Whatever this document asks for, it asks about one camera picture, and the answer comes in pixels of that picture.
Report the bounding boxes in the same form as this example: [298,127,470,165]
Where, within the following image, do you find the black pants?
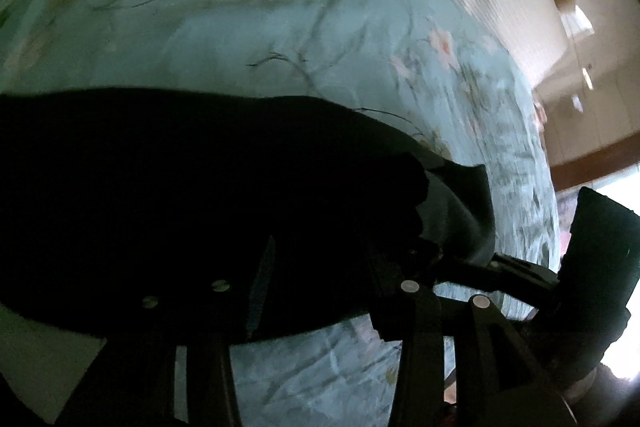
[1,88,495,341]

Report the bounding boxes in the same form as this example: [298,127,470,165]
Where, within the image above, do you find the teal floral bedsheet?
[1,0,558,426]

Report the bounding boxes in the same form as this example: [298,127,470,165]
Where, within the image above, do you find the brown wooden window frame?
[550,132,640,192]

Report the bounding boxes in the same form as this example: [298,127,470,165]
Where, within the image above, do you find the person's right hand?
[556,363,640,427]

